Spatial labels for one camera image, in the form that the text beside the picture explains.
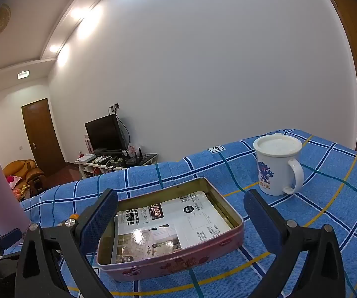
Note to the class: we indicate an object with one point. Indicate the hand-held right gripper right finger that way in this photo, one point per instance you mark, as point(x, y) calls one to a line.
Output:
point(257, 214)

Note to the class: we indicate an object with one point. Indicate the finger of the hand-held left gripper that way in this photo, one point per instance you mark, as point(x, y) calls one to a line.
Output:
point(9, 236)

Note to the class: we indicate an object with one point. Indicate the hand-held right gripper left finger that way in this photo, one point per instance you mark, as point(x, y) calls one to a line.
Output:
point(99, 220)

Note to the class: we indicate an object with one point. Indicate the pink tin box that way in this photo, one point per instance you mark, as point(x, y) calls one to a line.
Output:
point(181, 262)

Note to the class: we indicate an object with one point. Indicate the pink tumbler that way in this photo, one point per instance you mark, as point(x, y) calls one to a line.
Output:
point(1, 198)

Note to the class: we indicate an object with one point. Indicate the white mug blue print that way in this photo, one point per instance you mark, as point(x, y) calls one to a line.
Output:
point(274, 173)

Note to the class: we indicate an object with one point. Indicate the yellow banana bunch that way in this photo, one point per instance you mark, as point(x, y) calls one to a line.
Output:
point(25, 189)

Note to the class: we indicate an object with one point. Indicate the white tv stand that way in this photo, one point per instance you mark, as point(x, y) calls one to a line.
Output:
point(86, 169)

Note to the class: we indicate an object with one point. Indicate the pink cushion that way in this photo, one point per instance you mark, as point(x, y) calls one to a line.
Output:
point(13, 180)

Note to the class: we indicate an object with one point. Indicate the printed paper liner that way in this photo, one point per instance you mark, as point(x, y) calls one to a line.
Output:
point(197, 220)

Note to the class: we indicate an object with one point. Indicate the white set-top box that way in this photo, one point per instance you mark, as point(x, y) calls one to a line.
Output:
point(86, 158)

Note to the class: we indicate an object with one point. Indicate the blue plaid blanket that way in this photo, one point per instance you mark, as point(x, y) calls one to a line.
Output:
point(321, 192)

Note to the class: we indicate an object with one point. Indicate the black router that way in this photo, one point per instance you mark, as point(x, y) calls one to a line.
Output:
point(135, 160)

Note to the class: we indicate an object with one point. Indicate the orange leather armchair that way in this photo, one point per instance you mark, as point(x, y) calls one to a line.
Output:
point(23, 167)

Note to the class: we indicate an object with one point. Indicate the white paper cup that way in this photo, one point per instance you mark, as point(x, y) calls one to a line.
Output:
point(276, 145)

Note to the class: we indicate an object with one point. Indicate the white floral hand fan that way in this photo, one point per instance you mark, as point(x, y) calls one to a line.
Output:
point(132, 150)

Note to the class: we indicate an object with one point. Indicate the black television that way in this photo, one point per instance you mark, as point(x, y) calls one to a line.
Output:
point(104, 133)

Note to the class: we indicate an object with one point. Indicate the brown wooden door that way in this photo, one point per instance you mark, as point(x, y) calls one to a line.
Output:
point(41, 133)

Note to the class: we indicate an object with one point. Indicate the square ceiling light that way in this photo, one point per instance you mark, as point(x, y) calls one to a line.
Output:
point(23, 74)

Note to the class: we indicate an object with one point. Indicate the wall socket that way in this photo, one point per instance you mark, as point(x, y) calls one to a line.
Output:
point(115, 107)

